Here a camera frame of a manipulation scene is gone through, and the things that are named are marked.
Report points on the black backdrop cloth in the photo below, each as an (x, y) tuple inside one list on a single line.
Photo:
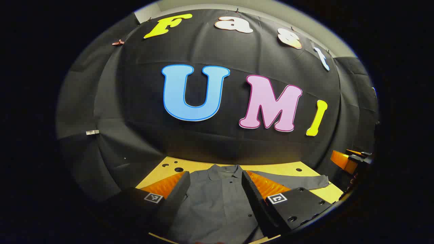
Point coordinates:
[(142, 101)]

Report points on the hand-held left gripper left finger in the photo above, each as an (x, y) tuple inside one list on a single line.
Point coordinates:
[(176, 196)]

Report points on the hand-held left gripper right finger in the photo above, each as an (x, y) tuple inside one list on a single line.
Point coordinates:
[(252, 200)]

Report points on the grey long-sleeved collared shirt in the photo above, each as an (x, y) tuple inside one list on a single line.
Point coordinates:
[(217, 203)]

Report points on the red cloth clip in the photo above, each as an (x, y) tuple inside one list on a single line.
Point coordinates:
[(118, 42)]

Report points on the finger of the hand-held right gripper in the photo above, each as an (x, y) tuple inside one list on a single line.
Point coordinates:
[(342, 160)]

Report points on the white cloth clip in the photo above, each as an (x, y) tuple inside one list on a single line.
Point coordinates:
[(92, 132)]

